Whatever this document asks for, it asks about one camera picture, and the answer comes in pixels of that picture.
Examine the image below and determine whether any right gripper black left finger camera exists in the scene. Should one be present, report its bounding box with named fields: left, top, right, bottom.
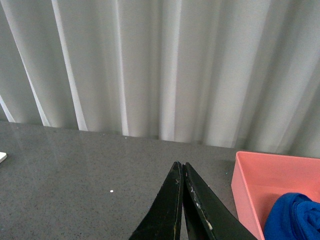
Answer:
left=130, top=161, right=184, bottom=240

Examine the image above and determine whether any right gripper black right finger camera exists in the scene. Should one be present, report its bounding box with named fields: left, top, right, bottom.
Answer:
left=182, top=162, right=256, bottom=240

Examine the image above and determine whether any blue microfiber cloth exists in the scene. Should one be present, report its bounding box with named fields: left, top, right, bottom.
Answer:
left=264, top=193, right=320, bottom=240

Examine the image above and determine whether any pink plastic box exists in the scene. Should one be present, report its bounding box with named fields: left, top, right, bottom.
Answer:
left=231, top=151, right=320, bottom=240

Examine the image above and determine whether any white pleated curtain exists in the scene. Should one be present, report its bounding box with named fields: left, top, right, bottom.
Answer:
left=0, top=0, right=320, bottom=157

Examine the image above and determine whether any white rack with wooden bars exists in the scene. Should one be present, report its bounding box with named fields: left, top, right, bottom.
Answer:
left=0, top=152, right=8, bottom=163

